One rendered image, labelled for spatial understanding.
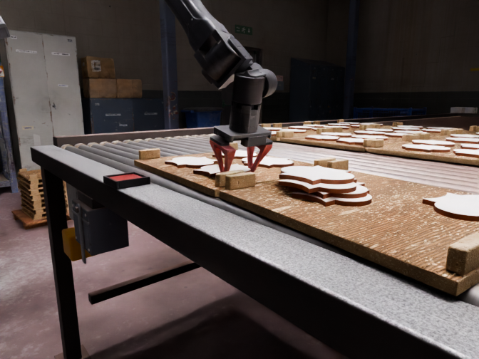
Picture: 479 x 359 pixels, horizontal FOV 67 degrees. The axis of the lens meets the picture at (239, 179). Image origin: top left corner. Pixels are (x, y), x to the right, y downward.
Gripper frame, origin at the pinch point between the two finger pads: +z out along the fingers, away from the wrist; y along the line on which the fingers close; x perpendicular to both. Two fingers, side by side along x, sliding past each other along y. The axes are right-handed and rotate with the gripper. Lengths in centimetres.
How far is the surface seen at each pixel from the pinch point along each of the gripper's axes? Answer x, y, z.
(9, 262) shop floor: -192, 38, 141
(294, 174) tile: 15.8, 0.0, -5.7
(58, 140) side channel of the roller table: -95, 17, 23
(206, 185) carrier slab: 2.5, 9.2, 0.6
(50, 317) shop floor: -107, 27, 122
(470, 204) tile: 37.9, -14.2, -7.9
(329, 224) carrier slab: 30.2, 7.4, -5.8
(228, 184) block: 7.8, 7.9, -1.7
